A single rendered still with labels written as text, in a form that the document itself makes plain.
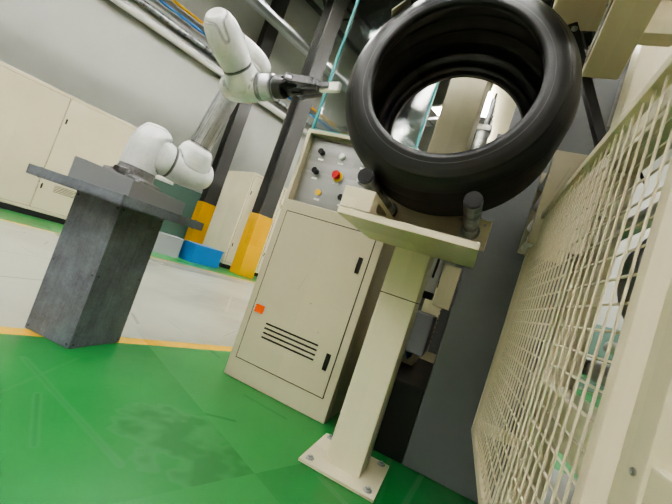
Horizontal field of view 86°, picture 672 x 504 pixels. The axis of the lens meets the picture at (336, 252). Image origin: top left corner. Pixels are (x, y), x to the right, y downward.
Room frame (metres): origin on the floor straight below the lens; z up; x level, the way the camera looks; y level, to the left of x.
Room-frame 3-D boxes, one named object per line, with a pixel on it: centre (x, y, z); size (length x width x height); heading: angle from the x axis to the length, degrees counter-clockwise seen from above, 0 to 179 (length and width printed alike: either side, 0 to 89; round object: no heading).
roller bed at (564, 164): (1.12, -0.64, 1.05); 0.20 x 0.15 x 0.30; 159
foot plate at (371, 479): (1.30, -0.28, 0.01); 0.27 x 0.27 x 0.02; 69
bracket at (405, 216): (1.22, -0.27, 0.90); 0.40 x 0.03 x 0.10; 69
